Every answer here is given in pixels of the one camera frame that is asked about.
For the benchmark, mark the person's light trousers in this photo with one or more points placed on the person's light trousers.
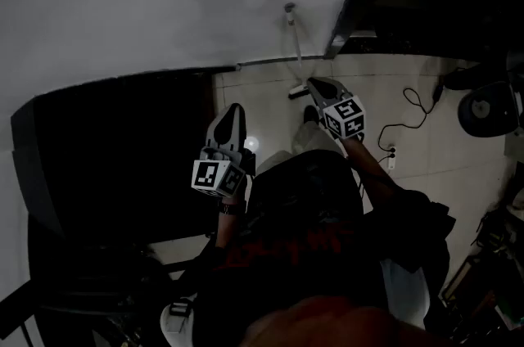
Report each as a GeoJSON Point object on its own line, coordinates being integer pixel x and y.
{"type": "Point", "coordinates": [315, 136]}

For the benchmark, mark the person's dark shoe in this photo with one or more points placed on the person's dark shoe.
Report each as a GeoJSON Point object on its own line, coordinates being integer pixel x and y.
{"type": "Point", "coordinates": [311, 114]}

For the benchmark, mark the person's right forearm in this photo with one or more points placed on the person's right forearm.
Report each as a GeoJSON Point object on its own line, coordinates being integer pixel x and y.
{"type": "Point", "coordinates": [368, 165]}

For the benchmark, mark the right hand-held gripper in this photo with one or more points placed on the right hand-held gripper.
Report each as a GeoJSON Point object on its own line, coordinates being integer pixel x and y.
{"type": "Point", "coordinates": [346, 116]}

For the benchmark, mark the dark wrist watch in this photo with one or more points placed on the dark wrist watch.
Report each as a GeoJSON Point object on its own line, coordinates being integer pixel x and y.
{"type": "Point", "coordinates": [229, 209]}

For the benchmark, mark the white power strip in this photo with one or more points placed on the white power strip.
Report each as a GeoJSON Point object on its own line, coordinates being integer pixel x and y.
{"type": "Point", "coordinates": [391, 159]}

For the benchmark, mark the grey round fan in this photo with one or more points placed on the grey round fan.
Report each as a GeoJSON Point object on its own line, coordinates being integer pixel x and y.
{"type": "Point", "coordinates": [487, 110]}

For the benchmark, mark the dark low cabinet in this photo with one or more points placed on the dark low cabinet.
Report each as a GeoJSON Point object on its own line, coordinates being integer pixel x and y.
{"type": "Point", "coordinates": [114, 157]}

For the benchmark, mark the black power adapter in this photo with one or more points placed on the black power adapter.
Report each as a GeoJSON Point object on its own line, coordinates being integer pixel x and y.
{"type": "Point", "coordinates": [438, 92]}

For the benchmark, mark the black metal frame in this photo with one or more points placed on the black metal frame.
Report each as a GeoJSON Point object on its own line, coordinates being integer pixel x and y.
{"type": "Point", "coordinates": [82, 288]}

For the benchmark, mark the person's left forearm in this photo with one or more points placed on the person's left forearm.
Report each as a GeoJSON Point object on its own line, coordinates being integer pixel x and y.
{"type": "Point", "coordinates": [227, 226]}

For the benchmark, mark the white bag with black buckle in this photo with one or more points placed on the white bag with black buckle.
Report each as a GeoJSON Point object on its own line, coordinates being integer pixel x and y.
{"type": "Point", "coordinates": [176, 323]}

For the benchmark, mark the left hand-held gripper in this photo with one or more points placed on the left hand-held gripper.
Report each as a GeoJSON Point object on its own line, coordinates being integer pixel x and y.
{"type": "Point", "coordinates": [213, 177]}

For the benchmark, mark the pile of cluttered items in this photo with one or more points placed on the pile of cluttered items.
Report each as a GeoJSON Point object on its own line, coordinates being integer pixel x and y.
{"type": "Point", "coordinates": [491, 276]}

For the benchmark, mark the person's dark shirt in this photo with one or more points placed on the person's dark shirt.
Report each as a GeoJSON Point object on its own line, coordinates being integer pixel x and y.
{"type": "Point", "coordinates": [303, 222]}

